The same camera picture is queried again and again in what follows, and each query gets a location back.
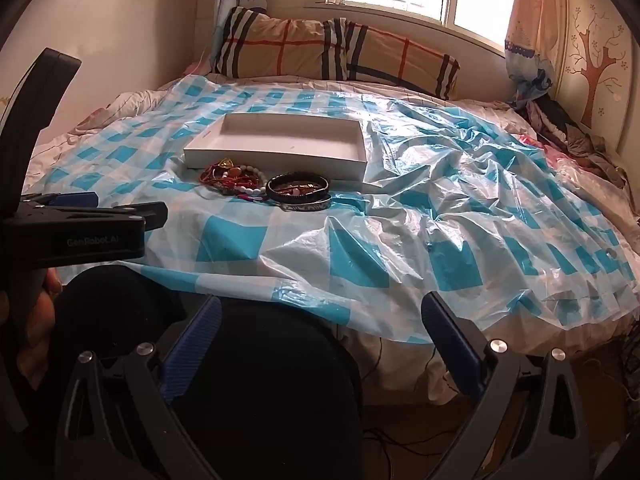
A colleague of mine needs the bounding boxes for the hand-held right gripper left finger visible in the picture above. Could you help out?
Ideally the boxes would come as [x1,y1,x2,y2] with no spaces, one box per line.
[55,296,223,480]

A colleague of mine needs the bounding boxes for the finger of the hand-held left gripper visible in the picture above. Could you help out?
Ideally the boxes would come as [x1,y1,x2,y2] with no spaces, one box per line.
[21,191,99,209]
[19,201,169,235]

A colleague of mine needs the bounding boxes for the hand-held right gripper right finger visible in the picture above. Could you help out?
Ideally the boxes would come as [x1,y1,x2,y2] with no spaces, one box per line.
[421,291,608,480]

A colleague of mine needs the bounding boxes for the red string bracelet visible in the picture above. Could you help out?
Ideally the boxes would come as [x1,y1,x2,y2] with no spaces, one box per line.
[200,160,241,195]

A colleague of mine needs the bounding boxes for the white bead bracelet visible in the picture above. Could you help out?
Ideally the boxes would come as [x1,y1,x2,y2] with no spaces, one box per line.
[231,164,268,197]

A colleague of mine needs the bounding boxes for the black braided leather bracelet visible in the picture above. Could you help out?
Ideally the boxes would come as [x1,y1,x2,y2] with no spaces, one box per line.
[265,173,331,202]

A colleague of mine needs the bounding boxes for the white cardboard box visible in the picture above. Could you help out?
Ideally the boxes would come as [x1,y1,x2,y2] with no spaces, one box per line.
[183,112,368,183]

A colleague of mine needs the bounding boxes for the engraved silver bangle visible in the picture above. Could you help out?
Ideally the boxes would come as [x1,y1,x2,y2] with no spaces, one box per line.
[277,194,332,212]

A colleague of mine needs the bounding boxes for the person's left hand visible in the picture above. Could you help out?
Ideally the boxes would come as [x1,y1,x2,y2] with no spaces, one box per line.
[15,267,65,392]

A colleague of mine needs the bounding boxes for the blue white checkered plastic sheet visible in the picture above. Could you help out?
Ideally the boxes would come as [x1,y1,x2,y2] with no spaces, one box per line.
[22,76,640,346]

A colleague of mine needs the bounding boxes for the pink cloth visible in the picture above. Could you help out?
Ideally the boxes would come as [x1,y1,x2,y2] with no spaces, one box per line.
[181,59,217,79]

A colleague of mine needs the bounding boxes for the plaid pillow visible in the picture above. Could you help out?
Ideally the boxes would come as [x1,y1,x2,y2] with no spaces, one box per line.
[344,20,461,101]
[215,6,348,81]

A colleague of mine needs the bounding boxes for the pile of clothes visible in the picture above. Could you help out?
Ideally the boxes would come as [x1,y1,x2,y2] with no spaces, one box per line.
[510,92,631,191]

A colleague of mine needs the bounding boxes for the cream panel with tree decal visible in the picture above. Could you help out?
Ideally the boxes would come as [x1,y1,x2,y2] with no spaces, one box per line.
[550,0,640,161]

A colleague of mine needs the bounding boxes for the black cable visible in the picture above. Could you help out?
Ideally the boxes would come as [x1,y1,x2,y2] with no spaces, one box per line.
[362,332,481,461]

